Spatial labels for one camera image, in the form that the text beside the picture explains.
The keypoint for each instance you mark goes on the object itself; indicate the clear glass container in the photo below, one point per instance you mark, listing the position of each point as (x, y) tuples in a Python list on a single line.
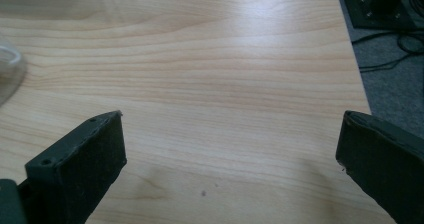
[(8, 69)]

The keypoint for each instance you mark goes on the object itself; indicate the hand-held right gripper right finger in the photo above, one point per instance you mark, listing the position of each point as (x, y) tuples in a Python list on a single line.
[(386, 164)]

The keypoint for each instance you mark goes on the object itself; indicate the black metal stand base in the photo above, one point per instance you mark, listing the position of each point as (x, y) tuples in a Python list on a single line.
[(383, 10)]

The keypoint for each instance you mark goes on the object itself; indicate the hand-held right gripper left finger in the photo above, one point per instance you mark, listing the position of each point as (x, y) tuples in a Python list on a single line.
[(83, 164)]

